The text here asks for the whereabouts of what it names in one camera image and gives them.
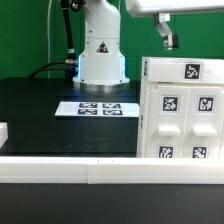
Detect small white box part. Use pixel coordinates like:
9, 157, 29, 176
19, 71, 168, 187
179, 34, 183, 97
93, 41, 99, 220
142, 57, 224, 84

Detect white flat marker board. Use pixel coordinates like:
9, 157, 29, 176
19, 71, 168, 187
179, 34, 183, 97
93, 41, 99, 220
55, 101, 139, 117

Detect white cabinet body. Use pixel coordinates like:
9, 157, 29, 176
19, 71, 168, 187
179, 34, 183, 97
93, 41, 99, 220
137, 81, 224, 158

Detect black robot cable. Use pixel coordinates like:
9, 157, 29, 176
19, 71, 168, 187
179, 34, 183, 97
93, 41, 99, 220
27, 0, 81, 80

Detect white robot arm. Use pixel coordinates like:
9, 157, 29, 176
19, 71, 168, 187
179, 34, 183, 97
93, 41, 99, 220
59, 0, 224, 89

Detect white cabinet door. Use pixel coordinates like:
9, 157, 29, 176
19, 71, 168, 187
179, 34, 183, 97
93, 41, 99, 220
145, 85, 189, 158
183, 87, 224, 159

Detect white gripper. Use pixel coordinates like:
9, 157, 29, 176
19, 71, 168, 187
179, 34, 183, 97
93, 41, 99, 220
125, 0, 224, 50

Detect white thin cable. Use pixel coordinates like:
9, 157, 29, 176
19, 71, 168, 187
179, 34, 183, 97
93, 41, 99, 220
47, 0, 54, 80

